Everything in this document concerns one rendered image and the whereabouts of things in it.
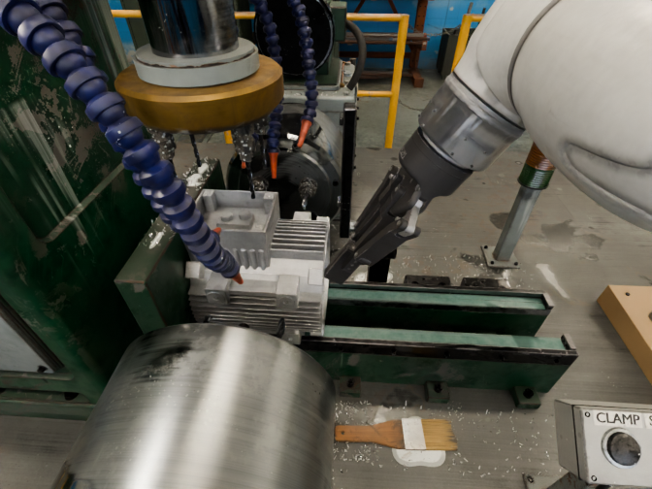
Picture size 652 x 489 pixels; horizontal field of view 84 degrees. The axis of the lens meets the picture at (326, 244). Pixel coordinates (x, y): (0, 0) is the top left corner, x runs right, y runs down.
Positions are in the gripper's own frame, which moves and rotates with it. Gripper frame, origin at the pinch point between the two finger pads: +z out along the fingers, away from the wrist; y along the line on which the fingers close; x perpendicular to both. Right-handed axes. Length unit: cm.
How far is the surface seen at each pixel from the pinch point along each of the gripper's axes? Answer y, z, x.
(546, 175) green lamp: -33, -17, 38
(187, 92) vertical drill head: 1.4, -12.2, -25.3
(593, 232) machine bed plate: -48, -9, 77
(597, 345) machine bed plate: -10, 0, 61
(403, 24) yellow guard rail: -231, -7, 33
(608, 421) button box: 18.7, -11.4, 24.6
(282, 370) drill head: 18.6, -0.4, -6.7
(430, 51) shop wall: -506, 25, 136
